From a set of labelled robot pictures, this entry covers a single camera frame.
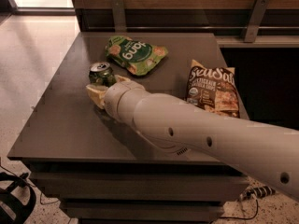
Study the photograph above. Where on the right metal wall bracket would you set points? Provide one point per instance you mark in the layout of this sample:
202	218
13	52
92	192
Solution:
250	31

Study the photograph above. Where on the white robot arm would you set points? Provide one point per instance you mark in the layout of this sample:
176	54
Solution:
268	153

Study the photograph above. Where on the metal wall bracket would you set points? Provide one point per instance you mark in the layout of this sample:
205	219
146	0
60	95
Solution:
250	31
118	13

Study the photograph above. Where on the black white striped power strip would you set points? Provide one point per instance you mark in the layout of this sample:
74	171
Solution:
258	192

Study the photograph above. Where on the green soda can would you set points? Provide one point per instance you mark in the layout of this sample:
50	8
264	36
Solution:
102	74

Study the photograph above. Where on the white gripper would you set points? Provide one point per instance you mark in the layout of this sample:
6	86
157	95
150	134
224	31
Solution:
112	99

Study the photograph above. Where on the yellow brown chips bag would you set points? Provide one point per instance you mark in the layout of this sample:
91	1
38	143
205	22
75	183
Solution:
213	89

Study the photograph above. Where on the left metal wall bracket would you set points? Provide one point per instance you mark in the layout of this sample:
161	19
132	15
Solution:
118	13

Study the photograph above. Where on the grey drawer cabinet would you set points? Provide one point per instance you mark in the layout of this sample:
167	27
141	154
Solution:
104	171

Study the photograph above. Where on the green snack bag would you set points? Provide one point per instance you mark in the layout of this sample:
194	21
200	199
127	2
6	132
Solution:
136	56

